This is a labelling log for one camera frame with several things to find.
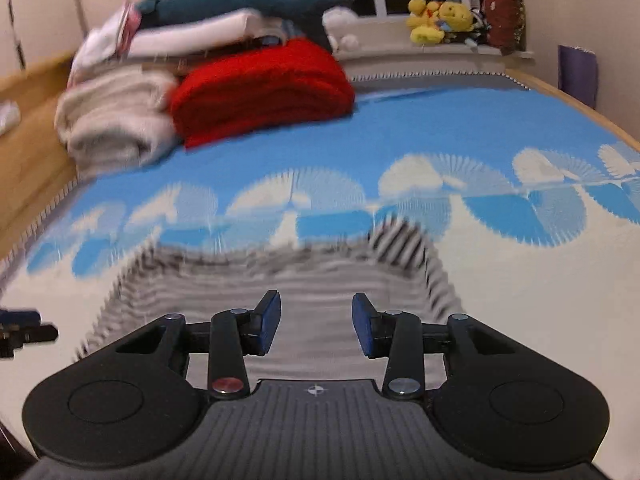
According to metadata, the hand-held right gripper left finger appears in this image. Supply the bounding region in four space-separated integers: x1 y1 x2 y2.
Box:
117 289 282 401

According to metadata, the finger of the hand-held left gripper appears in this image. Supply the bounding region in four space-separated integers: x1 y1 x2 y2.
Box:
0 309 59 359

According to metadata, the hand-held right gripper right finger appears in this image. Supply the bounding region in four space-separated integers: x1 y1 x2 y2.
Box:
352 292 523 401

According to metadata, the black white striped small garment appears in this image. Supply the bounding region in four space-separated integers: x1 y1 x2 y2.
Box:
74 216 465 392

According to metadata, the small white object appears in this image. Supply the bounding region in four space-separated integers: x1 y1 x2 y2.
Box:
0 101 22 135

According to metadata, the blue white printed bed mat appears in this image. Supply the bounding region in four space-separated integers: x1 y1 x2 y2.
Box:
0 72 640 461

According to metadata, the folded cream fleece blanket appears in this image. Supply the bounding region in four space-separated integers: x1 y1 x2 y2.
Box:
54 67 182 177

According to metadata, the folded red fleece blanket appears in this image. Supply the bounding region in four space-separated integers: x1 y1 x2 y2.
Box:
169 37 357 149

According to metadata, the white window sill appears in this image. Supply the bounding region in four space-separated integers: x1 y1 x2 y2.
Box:
331 40 535 82

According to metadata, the white plush toy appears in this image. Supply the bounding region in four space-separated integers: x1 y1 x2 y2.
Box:
321 6 362 52

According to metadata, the pink white folded cloth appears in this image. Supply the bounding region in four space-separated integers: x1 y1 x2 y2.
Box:
69 1 143 83

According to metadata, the dark teal folded garment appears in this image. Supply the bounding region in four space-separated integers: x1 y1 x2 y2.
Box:
136 0 357 27

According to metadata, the yellow bear plush toy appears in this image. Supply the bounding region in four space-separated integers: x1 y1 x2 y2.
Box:
438 2 477 37

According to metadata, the purple flat box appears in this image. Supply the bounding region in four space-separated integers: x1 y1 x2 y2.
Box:
557 44 599 109

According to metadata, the dark red cushion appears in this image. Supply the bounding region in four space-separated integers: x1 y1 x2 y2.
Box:
484 0 527 55

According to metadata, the cream wardrobe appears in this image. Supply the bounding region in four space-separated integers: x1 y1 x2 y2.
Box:
0 0 216 88

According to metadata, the wooden bed frame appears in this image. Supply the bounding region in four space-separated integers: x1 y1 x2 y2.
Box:
0 50 82 263

